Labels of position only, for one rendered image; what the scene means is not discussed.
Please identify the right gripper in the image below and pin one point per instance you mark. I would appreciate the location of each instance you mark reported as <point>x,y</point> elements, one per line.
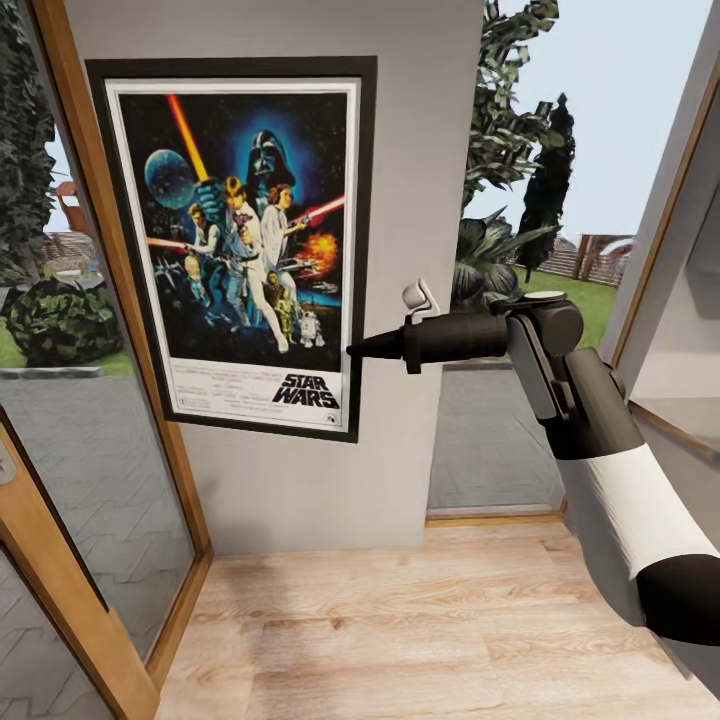
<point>445,338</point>

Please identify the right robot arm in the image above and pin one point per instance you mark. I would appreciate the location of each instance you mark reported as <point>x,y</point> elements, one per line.
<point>647,556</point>

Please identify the door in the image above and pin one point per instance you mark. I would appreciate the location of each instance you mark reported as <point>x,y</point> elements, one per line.
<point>103,544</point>

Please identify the poster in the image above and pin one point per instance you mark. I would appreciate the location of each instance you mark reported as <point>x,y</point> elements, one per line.
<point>243,186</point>

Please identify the fixed window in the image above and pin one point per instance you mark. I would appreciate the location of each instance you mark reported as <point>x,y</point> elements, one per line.
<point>586,117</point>

